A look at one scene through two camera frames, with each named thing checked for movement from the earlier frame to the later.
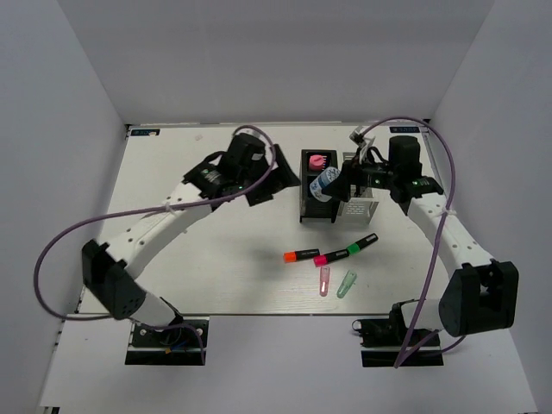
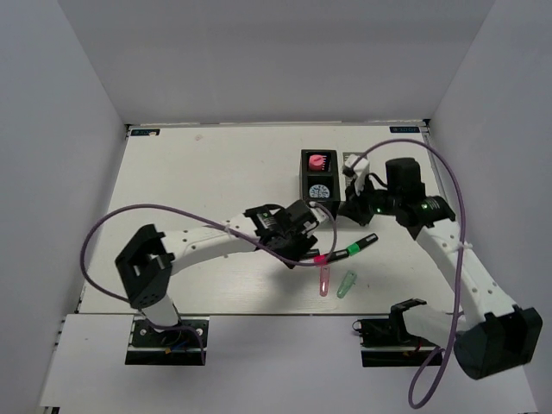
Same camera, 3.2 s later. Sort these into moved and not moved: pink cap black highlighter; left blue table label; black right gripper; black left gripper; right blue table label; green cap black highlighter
Moved: black right gripper; black left gripper
Not moved: green cap black highlighter; right blue table label; pink cap black highlighter; left blue table label
